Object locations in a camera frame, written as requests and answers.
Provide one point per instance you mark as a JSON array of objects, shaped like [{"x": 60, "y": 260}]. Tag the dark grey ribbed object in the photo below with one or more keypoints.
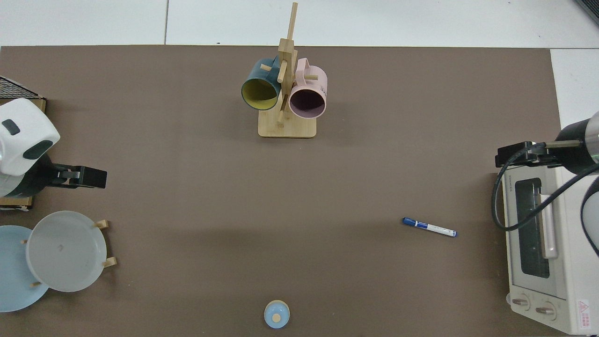
[{"x": 590, "y": 8}]

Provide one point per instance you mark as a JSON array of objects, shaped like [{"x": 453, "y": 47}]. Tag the brown table cloth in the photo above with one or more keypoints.
[{"x": 281, "y": 210}]

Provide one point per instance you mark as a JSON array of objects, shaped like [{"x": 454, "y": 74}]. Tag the blue and white marker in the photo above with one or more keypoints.
[{"x": 428, "y": 226}]

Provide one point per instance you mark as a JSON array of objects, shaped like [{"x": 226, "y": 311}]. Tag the wooden cup stand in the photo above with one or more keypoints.
[{"x": 286, "y": 128}]

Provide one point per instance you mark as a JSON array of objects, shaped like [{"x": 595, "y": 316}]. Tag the pale toaster oven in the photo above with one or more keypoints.
[{"x": 568, "y": 262}]

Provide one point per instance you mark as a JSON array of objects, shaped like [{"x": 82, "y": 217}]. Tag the dark teal mug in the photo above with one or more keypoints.
[{"x": 264, "y": 75}]

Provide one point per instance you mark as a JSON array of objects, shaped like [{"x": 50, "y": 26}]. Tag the light blue plate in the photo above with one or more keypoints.
[{"x": 14, "y": 271}]

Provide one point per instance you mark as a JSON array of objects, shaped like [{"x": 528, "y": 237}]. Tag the pink mug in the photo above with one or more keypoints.
[{"x": 311, "y": 82}]

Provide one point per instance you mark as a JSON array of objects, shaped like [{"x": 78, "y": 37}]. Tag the wooden plate rack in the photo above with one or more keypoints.
[{"x": 108, "y": 263}]

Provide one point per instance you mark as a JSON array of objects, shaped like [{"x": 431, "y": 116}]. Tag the grey plate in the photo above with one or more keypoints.
[{"x": 65, "y": 252}]

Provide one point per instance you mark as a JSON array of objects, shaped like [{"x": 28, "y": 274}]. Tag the small blue round bell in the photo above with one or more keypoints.
[{"x": 276, "y": 313}]

